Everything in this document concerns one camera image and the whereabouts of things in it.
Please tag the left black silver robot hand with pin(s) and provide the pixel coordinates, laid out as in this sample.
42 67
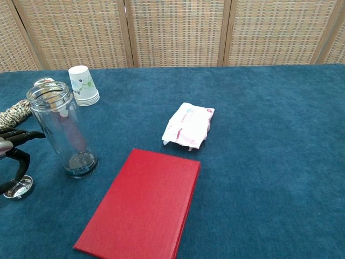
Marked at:
23 136

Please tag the clear glass jar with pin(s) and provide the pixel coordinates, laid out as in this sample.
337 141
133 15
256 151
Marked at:
62 135

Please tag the white floral paper cup stack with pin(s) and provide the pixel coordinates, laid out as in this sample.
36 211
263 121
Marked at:
82 86

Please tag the red hardcover book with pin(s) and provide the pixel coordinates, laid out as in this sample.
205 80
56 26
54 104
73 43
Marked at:
145 205

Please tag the white pink tissue pack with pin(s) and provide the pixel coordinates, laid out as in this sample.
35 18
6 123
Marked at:
188 124

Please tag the woven folding screen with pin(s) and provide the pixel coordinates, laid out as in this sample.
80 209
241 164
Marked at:
175 29

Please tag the blue table mat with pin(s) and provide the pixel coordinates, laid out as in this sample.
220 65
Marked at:
256 162

